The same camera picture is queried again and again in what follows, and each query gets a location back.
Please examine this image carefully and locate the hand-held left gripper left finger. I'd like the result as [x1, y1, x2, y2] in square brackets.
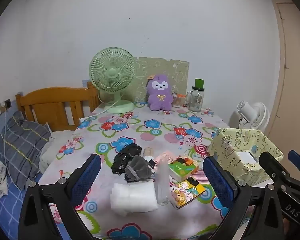
[18, 153, 102, 240]

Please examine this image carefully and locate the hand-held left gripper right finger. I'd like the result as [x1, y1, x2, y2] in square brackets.
[202, 156, 285, 240]

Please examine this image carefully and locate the yellow cartoon storage box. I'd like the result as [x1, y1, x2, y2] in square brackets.
[207, 127, 285, 187]

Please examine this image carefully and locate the yellow cartoon tissue pack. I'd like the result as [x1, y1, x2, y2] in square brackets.
[169, 177, 206, 210]

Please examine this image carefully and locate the green tissue pack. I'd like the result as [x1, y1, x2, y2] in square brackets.
[168, 156, 200, 182]

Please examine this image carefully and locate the black plastic bag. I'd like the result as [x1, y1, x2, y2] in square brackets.
[111, 142, 143, 175]

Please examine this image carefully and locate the grey cloth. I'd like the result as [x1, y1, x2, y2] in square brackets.
[124, 155, 155, 183]

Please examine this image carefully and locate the clear plastic bottle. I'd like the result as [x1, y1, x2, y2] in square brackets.
[154, 159, 171, 206]

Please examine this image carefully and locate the pink tissue pack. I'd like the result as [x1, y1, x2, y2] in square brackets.
[152, 150, 180, 170]

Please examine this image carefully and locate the beige cloth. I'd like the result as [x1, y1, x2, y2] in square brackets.
[142, 147, 154, 162]

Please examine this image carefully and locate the white soft packet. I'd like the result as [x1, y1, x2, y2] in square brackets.
[237, 152, 257, 167]

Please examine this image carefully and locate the white quilt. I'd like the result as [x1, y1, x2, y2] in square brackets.
[39, 130, 77, 174]

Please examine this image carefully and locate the white standing fan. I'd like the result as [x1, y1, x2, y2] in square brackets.
[229, 101, 270, 133]

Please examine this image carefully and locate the grey plaid pillow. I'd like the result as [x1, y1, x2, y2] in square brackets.
[0, 111, 52, 190]

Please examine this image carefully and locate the floral tablecloth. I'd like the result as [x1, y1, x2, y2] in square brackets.
[37, 100, 265, 240]

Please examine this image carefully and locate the beige door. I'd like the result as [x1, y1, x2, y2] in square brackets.
[272, 0, 300, 160]

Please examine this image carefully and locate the blue checked bed sheet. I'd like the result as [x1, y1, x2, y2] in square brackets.
[0, 172, 40, 240]

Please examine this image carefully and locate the glass jar with green lid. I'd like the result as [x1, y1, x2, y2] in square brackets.
[186, 79, 205, 112]

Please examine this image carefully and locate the wooden bed headboard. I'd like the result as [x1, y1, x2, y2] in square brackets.
[16, 81, 100, 132]

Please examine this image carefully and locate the cotton swab jar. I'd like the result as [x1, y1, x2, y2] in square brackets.
[172, 92, 187, 108]

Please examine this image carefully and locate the purple plush toy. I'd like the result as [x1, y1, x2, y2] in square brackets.
[146, 74, 175, 111]

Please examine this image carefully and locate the green desk fan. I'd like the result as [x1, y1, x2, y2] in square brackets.
[89, 47, 137, 114]

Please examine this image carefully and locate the green patterned board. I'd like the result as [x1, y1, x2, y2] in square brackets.
[135, 57, 190, 103]

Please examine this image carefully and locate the white fan power cable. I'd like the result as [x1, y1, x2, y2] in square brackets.
[79, 100, 120, 123]

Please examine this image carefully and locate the white charging cable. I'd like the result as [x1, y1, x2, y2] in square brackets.
[2, 106, 9, 167]

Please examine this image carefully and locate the wall socket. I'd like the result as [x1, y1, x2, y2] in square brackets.
[0, 99, 12, 112]

